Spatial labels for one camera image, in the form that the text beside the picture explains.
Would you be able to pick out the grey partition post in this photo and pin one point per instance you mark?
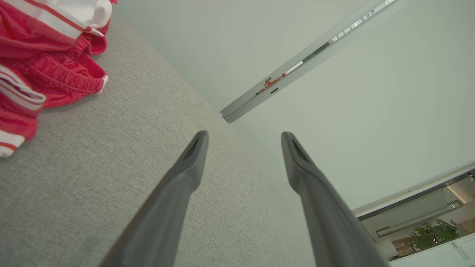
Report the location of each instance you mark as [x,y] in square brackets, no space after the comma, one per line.
[297,65]

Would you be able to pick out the green potted plant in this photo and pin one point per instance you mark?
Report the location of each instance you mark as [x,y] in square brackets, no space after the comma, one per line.
[434,233]

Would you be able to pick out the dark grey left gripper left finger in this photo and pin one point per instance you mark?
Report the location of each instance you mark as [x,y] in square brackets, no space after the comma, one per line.
[167,215]

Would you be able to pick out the red shorts with white hem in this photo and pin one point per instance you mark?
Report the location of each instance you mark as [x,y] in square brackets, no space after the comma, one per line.
[55,70]

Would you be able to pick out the white window frame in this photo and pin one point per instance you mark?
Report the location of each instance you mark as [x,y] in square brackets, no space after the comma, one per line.
[389,205]

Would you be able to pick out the grey fabric sofa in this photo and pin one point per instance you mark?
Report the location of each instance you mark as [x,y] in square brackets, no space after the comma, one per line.
[92,167]

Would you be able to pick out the red Bulls basketball jersey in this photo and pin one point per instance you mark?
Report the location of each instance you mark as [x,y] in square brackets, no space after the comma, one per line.
[15,122]

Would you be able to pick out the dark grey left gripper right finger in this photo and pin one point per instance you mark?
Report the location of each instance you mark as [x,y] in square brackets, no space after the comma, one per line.
[326,222]

